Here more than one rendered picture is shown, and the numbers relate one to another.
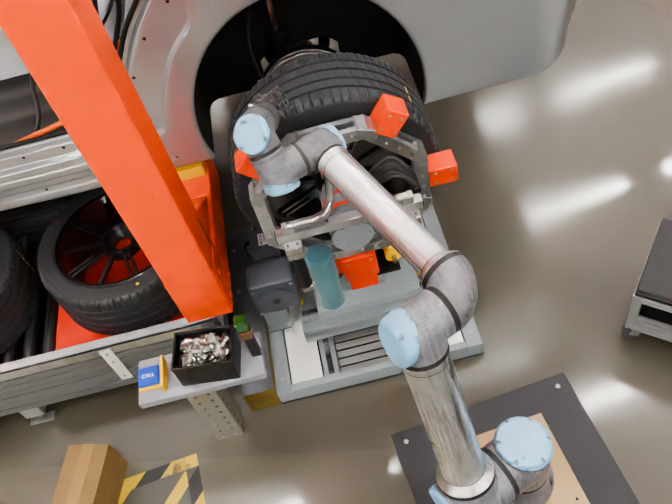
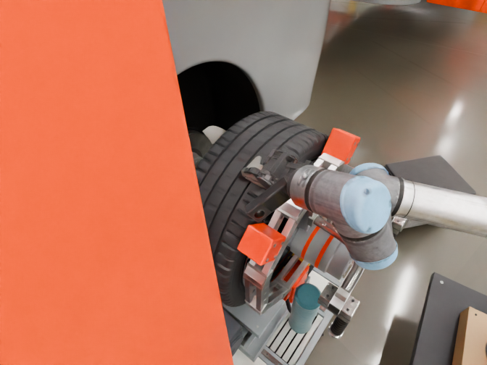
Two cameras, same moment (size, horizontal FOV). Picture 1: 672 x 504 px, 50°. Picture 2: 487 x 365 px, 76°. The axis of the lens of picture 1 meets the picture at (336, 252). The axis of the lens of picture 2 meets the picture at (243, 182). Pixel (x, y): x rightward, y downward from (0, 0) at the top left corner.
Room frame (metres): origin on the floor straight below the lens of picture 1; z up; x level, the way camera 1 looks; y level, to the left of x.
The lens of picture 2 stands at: (1.33, 0.50, 1.74)
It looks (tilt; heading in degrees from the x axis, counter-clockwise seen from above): 48 degrees down; 308
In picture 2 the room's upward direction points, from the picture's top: 2 degrees counter-clockwise
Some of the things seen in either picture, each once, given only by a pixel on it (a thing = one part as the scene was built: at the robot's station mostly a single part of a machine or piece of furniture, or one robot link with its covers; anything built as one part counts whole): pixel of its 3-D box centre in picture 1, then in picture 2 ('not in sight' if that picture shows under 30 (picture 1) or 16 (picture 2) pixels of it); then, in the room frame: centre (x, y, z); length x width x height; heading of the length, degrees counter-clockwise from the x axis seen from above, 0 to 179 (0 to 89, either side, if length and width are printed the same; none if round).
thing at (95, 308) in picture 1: (128, 251); not in sight; (1.99, 0.80, 0.39); 0.66 x 0.66 x 0.24
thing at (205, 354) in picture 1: (206, 354); not in sight; (1.32, 0.50, 0.51); 0.20 x 0.14 x 0.13; 81
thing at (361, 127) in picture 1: (342, 194); (301, 233); (1.53, -0.07, 0.85); 0.54 x 0.07 x 0.54; 88
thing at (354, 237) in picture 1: (346, 211); (320, 245); (1.46, -0.07, 0.85); 0.21 x 0.14 x 0.14; 178
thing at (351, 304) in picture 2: (293, 242); (338, 302); (1.33, 0.11, 0.93); 0.09 x 0.05 x 0.05; 178
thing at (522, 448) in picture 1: (519, 454); not in sight; (0.70, -0.32, 0.57); 0.17 x 0.15 x 0.18; 112
